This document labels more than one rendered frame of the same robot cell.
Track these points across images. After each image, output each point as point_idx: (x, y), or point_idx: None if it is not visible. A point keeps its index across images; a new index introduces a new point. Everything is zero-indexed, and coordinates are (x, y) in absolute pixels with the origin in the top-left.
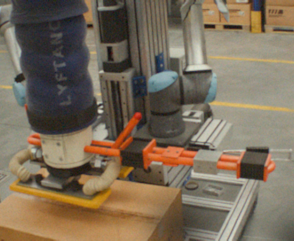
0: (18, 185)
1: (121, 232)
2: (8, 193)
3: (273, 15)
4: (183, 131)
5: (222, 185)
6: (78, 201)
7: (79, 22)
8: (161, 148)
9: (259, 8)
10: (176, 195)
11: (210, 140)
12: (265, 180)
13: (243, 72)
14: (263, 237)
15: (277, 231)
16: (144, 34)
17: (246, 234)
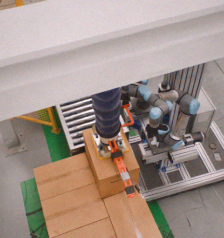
0: (91, 133)
1: (106, 168)
2: (152, 82)
3: None
4: (163, 148)
5: None
6: (97, 154)
7: (110, 115)
8: (121, 161)
9: None
10: (135, 169)
11: (176, 156)
12: (127, 197)
13: None
14: (218, 195)
15: None
16: (172, 104)
17: (214, 186)
